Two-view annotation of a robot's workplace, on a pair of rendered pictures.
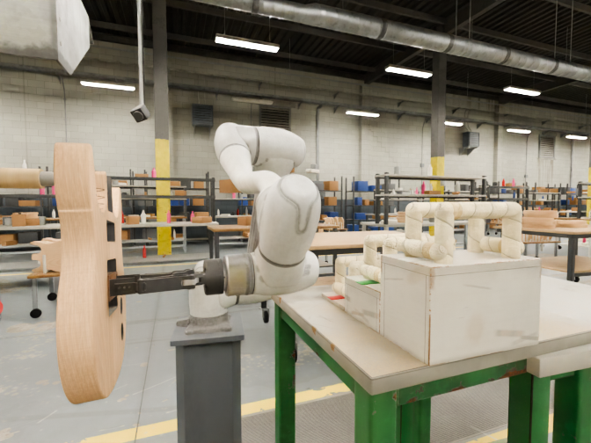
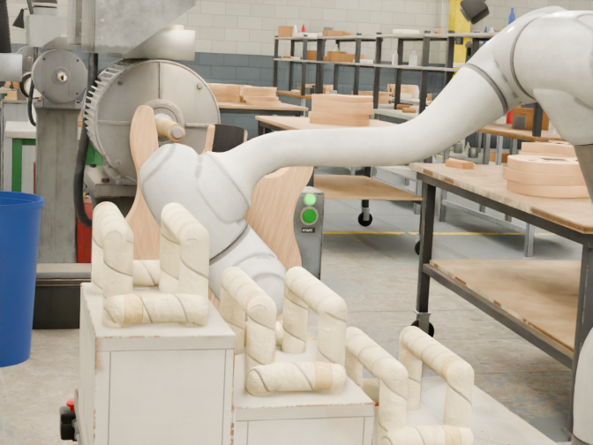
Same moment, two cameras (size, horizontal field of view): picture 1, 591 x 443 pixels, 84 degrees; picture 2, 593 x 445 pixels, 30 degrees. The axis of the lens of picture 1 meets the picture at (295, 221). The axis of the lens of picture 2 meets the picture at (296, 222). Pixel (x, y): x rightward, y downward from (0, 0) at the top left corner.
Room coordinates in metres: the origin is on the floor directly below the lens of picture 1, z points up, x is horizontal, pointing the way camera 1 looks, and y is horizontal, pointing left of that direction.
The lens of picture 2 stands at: (0.93, -1.57, 1.40)
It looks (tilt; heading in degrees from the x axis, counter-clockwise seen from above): 8 degrees down; 95
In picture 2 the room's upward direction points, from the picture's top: 3 degrees clockwise
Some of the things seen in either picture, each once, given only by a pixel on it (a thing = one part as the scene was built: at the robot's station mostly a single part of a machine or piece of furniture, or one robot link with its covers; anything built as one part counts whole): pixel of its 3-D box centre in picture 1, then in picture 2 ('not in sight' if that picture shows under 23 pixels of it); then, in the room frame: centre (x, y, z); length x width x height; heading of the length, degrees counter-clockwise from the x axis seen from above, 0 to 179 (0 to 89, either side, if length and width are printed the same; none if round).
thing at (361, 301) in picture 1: (407, 297); (275, 406); (0.80, -0.28, 0.98); 0.27 x 0.16 x 0.09; 110
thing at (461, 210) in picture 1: (479, 210); (112, 225); (0.61, -0.35, 1.20); 0.20 x 0.03 x 0.03; 109
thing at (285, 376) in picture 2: not in sight; (297, 376); (0.84, -0.37, 1.04); 0.11 x 0.03 x 0.03; 20
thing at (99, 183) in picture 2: not in sight; (141, 179); (0.37, 0.85, 1.11); 0.36 x 0.24 x 0.04; 110
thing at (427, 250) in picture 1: (422, 249); (138, 273); (0.62, -0.24, 1.12); 0.11 x 0.03 x 0.03; 20
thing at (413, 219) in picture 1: (412, 233); (172, 252); (0.66, -0.24, 1.15); 0.03 x 0.03 x 0.09
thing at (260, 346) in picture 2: not in sight; (260, 350); (0.79, -0.37, 1.07); 0.03 x 0.03 x 0.09
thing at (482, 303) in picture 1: (457, 298); (149, 377); (0.66, -0.33, 1.02); 0.27 x 0.15 x 0.17; 110
